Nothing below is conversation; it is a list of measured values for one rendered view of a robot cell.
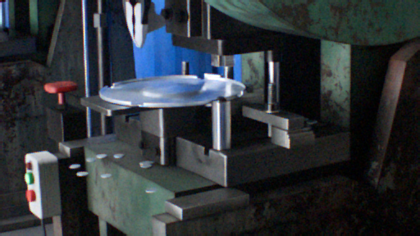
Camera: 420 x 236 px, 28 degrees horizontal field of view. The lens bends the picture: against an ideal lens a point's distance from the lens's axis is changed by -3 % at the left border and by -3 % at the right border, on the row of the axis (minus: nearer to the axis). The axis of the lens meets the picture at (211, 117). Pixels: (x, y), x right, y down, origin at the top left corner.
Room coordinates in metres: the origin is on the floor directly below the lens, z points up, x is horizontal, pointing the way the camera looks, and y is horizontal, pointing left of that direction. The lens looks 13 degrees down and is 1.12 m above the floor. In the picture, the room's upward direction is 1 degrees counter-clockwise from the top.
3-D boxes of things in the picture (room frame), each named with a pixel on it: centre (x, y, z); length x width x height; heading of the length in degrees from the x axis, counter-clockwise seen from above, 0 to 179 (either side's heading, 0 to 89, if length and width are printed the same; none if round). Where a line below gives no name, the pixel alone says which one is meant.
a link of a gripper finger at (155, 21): (1.65, 0.11, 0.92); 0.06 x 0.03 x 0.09; 122
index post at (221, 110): (1.54, -0.02, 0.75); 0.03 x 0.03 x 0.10; 32
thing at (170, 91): (1.69, 0.08, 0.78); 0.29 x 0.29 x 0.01
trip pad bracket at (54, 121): (1.90, 0.33, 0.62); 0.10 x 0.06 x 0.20; 32
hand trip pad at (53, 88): (1.91, 0.34, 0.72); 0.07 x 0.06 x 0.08; 122
